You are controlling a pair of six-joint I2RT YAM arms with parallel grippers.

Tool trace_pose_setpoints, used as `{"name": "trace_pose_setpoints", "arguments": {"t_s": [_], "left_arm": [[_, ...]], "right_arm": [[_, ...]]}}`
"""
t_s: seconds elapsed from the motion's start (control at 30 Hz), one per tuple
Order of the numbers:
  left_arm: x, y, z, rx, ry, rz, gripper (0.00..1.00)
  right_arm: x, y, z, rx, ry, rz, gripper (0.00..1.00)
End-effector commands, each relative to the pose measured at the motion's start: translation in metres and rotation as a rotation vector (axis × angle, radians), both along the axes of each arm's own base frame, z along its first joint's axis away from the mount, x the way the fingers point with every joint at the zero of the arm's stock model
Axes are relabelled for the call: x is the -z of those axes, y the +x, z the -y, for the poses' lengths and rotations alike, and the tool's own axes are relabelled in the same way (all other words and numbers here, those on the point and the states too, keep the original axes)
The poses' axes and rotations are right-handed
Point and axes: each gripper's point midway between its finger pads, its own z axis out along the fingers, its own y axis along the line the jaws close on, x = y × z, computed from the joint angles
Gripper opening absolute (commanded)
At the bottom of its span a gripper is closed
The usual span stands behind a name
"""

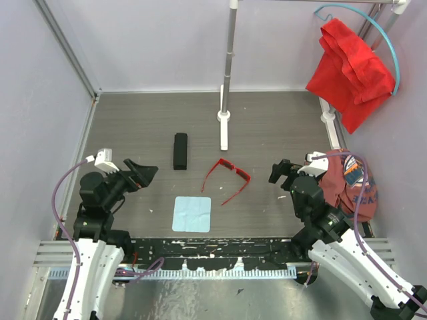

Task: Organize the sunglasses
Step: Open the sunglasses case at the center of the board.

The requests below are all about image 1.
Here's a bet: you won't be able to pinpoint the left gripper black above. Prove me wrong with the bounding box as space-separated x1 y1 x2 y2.
102 159 158 211

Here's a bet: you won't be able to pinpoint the black sunglasses case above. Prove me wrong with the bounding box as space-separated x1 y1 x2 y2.
173 133 188 170

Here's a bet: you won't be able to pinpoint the light blue cleaning cloth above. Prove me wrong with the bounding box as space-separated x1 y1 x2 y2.
172 196 211 233

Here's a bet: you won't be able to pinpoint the red sunglasses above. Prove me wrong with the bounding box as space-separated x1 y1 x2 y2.
201 158 251 205

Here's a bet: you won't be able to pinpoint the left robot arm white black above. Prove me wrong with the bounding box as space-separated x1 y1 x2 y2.
53 159 158 319

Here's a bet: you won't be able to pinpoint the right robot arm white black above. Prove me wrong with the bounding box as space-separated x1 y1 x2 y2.
269 153 426 319

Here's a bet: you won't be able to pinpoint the white rack foot right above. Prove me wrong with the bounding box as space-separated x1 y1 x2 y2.
319 97 341 149

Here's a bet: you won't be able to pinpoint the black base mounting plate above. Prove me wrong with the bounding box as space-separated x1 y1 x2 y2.
123 237 320 273

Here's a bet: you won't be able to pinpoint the red cloth on hanger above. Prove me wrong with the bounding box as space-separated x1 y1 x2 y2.
306 18 396 134

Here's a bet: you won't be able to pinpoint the teal clothes hanger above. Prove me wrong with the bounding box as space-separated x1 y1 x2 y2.
314 4 401 95

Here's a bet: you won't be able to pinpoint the silver garment rack pole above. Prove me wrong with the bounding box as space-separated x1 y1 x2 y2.
222 1 410 109

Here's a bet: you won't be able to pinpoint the silver right rack pole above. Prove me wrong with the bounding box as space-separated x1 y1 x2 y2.
358 3 400 51

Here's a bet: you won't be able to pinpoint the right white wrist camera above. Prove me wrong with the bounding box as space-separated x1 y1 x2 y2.
297 151 329 177

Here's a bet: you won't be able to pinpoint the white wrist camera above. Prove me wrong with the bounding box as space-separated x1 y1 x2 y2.
85 148 119 174
297 151 329 177

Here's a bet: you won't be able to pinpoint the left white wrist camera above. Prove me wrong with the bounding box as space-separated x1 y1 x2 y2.
85 148 119 174

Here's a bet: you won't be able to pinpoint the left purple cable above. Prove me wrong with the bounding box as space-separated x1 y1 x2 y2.
51 158 165 320

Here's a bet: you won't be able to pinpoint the purple cable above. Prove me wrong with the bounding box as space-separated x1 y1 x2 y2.
302 151 427 314
51 158 165 320

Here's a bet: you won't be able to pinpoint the aluminium frame rail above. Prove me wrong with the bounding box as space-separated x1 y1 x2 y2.
34 0 99 99

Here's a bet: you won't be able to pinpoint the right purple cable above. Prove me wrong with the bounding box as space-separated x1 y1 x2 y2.
302 151 427 314

